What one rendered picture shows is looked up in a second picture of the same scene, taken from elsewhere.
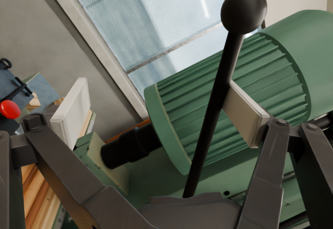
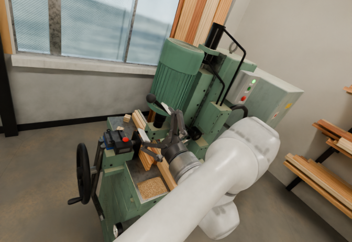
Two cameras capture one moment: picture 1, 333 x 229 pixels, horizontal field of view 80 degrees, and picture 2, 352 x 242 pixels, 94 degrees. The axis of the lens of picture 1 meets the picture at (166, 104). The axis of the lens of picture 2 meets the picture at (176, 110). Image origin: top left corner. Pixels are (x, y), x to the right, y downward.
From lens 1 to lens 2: 0.49 m
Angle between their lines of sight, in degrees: 26
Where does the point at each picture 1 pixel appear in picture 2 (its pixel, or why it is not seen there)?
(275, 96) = (179, 82)
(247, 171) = (196, 96)
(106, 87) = (124, 79)
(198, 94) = (161, 97)
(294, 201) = (217, 91)
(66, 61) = (94, 88)
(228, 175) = (191, 102)
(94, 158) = (154, 130)
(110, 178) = (163, 129)
